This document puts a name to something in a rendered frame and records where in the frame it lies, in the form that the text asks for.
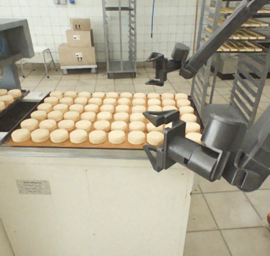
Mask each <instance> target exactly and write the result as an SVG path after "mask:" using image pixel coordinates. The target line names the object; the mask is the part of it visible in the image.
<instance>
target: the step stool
mask: <svg viewBox="0 0 270 256"><path fill-rule="evenodd" d="M33 49H34V52H37V53H42V54H43V58H30V59H29V61H27V62H26V63H24V64H22V60H21V59H20V63H21V67H22V72H23V78H25V76H24V70H23V65H25V64H27V63H31V65H32V68H33V70H34V71H35V69H34V66H33V63H44V64H45V67H46V73H47V78H49V75H48V71H47V65H49V64H50V63H51V62H53V63H54V60H53V58H52V55H51V52H50V49H49V48H45V47H33ZM46 50H49V53H50V56H51V59H46V58H45V56H44V52H45V51H46ZM50 61H51V62H50ZM47 63H48V64H47ZM54 67H55V70H56V71H57V69H56V66H55V63H54Z"/></svg>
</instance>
